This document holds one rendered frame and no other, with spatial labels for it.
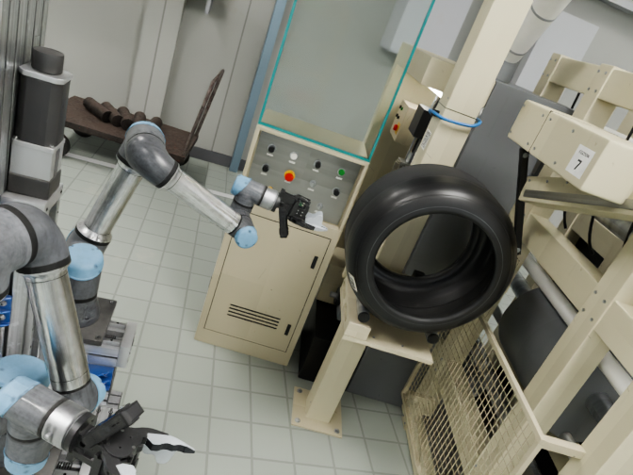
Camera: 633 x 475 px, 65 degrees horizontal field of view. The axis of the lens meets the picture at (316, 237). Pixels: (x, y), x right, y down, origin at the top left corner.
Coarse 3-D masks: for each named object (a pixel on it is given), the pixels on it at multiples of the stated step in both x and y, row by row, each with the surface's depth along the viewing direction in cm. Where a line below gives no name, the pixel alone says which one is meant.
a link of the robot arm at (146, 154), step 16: (128, 144) 143; (144, 144) 141; (160, 144) 145; (128, 160) 143; (144, 160) 141; (160, 160) 142; (144, 176) 143; (160, 176) 142; (176, 176) 145; (176, 192) 148; (192, 192) 149; (208, 192) 153; (208, 208) 153; (224, 208) 156; (224, 224) 158; (240, 224) 160; (240, 240) 160; (256, 240) 162
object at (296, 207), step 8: (280, 192) 173; (280, 200) 172; (288, 200) 171; (296, 200) 171; (304, 200) 174; (272, 208) 171; (280, 208) 173; (288, 208) 173; (296, 208) 171; (304, 208) 172; (288, 216) 173; (296, 216) 173; (304, 216) 173
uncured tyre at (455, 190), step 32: (384, 192) 167; (416, 192) 161; (448, 192) 160; (480, 192) 163; (352, 224) 175; (384, 224) 163; (480, 224) 162; (352, 256) 171; (480, 256) 197; (512, 256) 169; (352, 288) 179; (384, 288) 203; (416, 288) 205; (448, 288) 203; (480, 288) 190; (384, 320) 182; (416, 320) 178; (448, 320) 178
